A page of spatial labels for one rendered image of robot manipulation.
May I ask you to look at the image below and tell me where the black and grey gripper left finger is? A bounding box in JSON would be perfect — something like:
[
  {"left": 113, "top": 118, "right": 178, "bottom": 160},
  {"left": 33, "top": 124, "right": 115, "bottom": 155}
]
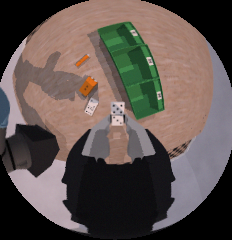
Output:
[{"left": 61, "top": 114, "right": 112, "bottom": 185}]

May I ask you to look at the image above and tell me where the white domino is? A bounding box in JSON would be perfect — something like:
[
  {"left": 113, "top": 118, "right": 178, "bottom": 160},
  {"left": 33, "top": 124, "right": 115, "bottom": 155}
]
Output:
[
  {"left": 111, "top": 102, "right": 125, "bottom": 125},
  {"left": 85, "top": 98, "right": 99, "bottom": 116}
]

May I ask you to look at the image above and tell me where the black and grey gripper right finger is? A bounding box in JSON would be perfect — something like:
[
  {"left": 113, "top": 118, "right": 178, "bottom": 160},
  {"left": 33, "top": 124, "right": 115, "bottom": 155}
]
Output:
[{"left": 123, "top": 114, "right": 175, "bottom": 182}]

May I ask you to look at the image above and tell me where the green rack of three bins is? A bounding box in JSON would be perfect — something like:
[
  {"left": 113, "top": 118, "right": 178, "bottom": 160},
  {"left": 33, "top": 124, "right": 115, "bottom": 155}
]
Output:
[{"left": 97, "top": 21, "right": 165, "bottom": 120}]

